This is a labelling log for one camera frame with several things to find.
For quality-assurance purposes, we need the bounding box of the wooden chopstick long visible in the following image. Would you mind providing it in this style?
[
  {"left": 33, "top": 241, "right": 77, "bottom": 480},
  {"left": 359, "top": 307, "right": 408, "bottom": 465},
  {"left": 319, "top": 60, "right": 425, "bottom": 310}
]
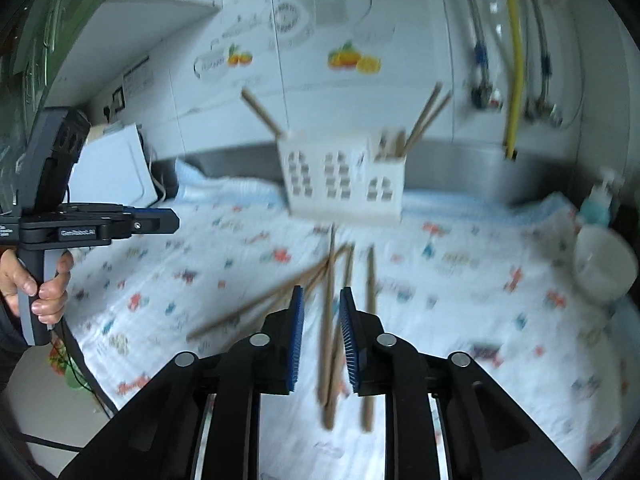
[{"left": 318, "top": 224, "right": 336, "bottom": 406}]

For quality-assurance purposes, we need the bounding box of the short wooden chopstick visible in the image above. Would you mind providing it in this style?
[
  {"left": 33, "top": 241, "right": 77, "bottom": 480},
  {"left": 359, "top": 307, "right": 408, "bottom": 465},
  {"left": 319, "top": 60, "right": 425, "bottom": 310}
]
[{"left": 241, "top": 88, "right": 285, "bottom": 139}]

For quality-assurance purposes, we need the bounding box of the wooden chopstick top diagonal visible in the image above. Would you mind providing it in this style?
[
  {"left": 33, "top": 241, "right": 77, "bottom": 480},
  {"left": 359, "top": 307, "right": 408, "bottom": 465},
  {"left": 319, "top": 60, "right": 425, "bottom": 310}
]
[{"left": 404, "top": 92, "right": 452, "bottom": 157}]

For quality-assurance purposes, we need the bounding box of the person's left hand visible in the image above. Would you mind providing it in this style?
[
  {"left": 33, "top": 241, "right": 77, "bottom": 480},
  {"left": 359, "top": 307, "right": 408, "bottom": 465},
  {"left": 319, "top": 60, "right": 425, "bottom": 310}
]
[{"left": 1, "top": 248, "right": 74, "bottom": 325}]

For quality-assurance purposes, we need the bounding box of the white appliance with lid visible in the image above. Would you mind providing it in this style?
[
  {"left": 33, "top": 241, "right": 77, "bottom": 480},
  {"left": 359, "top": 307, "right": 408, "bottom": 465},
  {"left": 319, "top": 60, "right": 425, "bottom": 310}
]
[{"left": 70, "top": 125, "right": 158, "bottom": 207}]

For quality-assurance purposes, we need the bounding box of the white plastic utensil holder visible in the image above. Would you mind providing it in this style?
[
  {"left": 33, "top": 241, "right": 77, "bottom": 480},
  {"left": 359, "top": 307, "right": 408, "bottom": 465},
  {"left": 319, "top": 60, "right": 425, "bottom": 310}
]
[{"left": 277, "top": 130, "right": 406, "bottom": 224}]

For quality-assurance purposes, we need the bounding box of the white printed cloth mat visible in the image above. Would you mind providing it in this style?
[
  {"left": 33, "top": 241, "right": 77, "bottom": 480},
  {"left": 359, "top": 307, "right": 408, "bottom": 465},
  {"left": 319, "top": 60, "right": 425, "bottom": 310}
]
[{"left": 64, "top": 159, "right": 640, "bottom": 480}]

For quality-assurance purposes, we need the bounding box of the white ceramic bowl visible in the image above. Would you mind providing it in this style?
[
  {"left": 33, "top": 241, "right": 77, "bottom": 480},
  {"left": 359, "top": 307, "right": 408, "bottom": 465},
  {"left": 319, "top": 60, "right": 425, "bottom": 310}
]
[{"left": 573, "top": 224, "right": 639, "bottom": 306}]

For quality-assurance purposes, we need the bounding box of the red knob water valve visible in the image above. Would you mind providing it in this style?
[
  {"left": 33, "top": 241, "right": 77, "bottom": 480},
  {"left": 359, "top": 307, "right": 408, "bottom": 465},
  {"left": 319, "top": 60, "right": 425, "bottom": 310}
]
[{"left": 471, "top": 84, "right": 503, "bottom": 112}]

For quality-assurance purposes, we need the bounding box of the teal soap dispenser bottle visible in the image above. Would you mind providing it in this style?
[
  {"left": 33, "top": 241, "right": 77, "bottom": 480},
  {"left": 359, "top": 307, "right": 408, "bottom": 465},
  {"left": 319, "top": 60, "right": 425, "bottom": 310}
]
[{"left": 579, "top": 167, "right": 624, "bottom": 226}]

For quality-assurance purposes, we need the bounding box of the chrome angle valve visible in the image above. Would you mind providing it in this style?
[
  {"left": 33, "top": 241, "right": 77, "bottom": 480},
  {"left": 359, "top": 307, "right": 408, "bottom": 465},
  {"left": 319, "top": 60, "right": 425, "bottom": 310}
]
[{"left": 525, "top": 98, "right": 563, "bottom": 128}]

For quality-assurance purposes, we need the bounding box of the wall power socket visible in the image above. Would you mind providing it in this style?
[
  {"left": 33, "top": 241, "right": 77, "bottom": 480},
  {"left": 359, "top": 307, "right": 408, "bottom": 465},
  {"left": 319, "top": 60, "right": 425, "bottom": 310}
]
[{"left": 111, "top": 86, "right": 126, "bottom": 114}]

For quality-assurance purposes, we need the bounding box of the white wall cabinet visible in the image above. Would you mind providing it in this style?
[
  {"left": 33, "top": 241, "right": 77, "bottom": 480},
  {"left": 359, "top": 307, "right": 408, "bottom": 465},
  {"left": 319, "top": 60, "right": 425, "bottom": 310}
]
[{"left": 0, "top": 0, "right": 224, "bottom": 111}]

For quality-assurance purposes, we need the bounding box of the left braided metal hose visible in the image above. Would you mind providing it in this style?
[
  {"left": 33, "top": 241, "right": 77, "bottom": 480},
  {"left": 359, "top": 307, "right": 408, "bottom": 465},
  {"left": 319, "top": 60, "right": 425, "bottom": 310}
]
[{"left": 451, "top": 0, "right": 494, "bottom": 106}]

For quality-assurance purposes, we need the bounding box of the braided metal hose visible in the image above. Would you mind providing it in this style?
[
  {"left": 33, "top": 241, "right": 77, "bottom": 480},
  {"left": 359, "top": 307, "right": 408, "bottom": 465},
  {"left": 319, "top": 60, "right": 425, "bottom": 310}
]
[
  {"left": 451, "top": 0, "right": 494, "bottom": 106},
  {"left": 519, "top": 0, "right": 561, "bottom": 122}
]

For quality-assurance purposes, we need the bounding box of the right braided metal hose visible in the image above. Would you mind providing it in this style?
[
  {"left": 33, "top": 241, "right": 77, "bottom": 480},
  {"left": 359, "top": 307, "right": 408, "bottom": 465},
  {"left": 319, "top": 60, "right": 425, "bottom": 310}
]
[{"left": 519, "top": 0, "right": 561, "bottom": 122}]

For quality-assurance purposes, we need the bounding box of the yellow gas hose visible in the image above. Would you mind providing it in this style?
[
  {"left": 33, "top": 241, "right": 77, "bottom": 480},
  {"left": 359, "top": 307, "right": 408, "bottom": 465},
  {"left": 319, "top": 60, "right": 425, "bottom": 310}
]
[{"left": 503, "top": 0, "right": 526, "bottom": 162}]

